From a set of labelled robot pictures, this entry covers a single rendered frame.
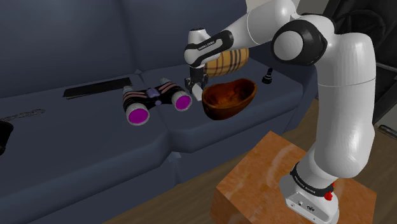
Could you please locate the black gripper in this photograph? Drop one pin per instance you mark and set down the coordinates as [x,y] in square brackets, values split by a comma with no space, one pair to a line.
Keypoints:
[197,74]

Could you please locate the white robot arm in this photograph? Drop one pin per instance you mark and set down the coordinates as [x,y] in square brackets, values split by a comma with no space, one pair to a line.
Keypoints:
[344,93]

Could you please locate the brown wooden bowl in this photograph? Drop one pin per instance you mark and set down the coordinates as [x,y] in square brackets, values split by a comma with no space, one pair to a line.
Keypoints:
[231,99]

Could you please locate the tan plaid cushion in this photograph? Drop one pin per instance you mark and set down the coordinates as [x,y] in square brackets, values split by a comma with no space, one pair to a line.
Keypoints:
[231,63]

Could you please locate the black binoculars with magenta lenses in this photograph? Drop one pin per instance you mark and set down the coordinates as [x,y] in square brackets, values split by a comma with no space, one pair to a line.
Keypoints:
[155,97]

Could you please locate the small black bottle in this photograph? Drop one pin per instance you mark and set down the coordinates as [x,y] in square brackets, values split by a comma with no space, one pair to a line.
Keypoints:
[267,77]

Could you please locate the flat black remote control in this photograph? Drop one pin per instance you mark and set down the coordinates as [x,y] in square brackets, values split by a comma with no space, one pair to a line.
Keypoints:
[97,87]

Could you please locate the orange wooden robot stand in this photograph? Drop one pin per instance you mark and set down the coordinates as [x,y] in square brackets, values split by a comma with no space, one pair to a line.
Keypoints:
[257,173]

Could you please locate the dark blue sofa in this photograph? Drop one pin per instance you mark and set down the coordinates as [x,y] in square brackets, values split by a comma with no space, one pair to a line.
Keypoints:
[77,46]

